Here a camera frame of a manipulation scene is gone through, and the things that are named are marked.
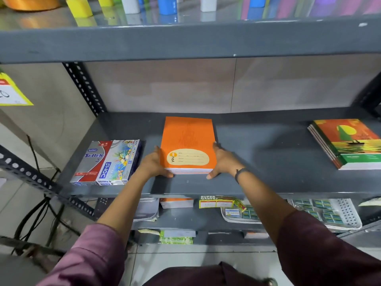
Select white plastic tray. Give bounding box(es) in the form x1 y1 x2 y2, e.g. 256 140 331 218
220 205 263 224

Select orange plastic container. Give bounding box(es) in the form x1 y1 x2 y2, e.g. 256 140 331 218
0 0 62 12

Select person's left hand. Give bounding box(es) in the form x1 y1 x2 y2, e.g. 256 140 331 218
138 145 175 180

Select group of green eraser packets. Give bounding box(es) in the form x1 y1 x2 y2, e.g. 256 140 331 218
292 199 345 226

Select bundle of black cables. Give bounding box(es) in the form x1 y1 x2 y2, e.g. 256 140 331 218
11 135 81 257

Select white perforated basket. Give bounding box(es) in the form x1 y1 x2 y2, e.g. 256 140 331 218
287 198 363 231

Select perforated grey metal rack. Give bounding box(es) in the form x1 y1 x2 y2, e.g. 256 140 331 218
0 144 99 221

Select yellow shelf label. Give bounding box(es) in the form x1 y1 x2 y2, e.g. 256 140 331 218
198 195 239 210

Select small orange notebook stack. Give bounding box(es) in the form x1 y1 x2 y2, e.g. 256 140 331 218
160 198 195 210

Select row of colourful bottles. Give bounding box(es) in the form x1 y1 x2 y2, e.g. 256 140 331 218
64 0 381 20

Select black wristband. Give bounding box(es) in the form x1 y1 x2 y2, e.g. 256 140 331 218
234 168 251 185

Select yellow price tag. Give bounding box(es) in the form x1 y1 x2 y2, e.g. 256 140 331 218
0 72 34 106

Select white shelf tag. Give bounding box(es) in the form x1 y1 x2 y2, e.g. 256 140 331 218
358 197 381 208

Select grey metal shelf rack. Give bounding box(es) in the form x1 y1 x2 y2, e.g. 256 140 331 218
0 13 381 248

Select colourful crayon box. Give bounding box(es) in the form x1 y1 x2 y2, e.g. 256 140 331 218
96 139 142 186

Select person's left forearm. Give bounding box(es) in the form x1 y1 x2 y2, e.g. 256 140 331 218
97 172 156 246

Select stack of green orange notebooks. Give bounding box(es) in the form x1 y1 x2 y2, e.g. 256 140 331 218
307 119 381 171

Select green packet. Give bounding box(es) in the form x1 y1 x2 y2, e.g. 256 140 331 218
159 230 194 245

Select silver red pencil box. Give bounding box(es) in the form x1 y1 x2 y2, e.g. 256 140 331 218
70 141 114 186

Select person's right forearm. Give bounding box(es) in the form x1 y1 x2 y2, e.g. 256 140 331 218
236 169 298 246

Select person's right hand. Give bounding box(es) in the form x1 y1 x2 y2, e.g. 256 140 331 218
206 142 244 180

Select person's maroon shirt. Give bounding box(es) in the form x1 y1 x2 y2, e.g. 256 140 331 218
36 210 381 286

